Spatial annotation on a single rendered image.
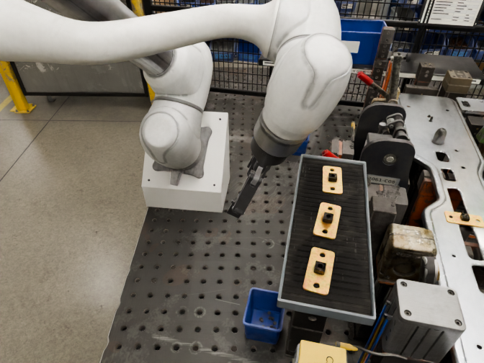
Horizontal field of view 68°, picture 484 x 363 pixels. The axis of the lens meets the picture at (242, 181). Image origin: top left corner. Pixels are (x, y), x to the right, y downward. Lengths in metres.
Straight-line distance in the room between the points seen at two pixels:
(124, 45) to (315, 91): 0.30
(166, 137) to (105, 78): 2.42
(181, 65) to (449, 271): 0.82
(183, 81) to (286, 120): 0.55
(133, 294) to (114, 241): 1.12
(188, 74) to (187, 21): 0.44
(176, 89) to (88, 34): 0.50
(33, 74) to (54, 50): 3.02
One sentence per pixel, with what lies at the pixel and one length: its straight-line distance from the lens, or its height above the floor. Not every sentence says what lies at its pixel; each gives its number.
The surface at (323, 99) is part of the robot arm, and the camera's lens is 0.52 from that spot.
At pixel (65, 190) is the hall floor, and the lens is 2.72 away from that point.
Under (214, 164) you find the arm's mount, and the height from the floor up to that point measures 0.87.
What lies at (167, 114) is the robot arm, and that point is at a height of 1.13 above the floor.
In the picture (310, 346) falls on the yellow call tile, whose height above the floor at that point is 1.16.
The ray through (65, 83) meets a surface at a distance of 3.56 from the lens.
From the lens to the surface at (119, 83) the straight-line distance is 3.38.
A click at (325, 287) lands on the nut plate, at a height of 1.16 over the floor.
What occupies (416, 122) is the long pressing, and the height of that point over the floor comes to 1.00.
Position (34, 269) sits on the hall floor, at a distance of 2.31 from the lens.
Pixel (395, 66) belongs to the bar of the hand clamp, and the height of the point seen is 1.18.
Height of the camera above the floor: 1.64
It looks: 41 degrees down
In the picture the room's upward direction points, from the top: straight up
